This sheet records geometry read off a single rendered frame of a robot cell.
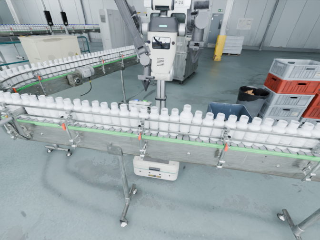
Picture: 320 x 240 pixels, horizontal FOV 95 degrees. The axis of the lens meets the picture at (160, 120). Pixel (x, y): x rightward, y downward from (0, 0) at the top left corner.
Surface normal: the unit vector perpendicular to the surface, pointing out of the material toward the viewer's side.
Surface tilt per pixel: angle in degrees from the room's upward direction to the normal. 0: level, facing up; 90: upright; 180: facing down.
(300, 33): 90
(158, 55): 90
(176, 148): 90
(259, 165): 90
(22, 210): 0
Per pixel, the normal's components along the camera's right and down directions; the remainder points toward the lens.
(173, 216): 0.03, -0.83
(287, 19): -0.16, 0.55
